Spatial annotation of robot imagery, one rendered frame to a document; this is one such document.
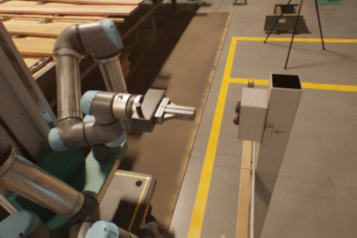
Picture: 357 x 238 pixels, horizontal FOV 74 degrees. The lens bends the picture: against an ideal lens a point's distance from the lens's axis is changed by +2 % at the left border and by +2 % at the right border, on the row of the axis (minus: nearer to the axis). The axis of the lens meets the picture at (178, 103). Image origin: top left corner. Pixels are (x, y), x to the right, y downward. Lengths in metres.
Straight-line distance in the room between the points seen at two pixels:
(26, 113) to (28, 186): 0.45
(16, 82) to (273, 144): 0.87
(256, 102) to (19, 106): 0.87
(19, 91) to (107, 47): 0.35
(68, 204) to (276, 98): 0.62
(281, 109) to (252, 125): 0.08
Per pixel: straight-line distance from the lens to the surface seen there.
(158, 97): 0.67
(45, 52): 2.07
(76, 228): 0.83
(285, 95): 0.54
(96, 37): 0.96
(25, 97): 1.05
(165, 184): 1.91
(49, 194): 0.76
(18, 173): 0.71
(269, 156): 0.67
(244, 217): 0.66
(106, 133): 0.76
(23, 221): 0.95
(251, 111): 0.55
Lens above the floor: 1.60
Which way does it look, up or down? 38 degrees down
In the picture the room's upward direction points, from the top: 6 degrees counter-clockwise
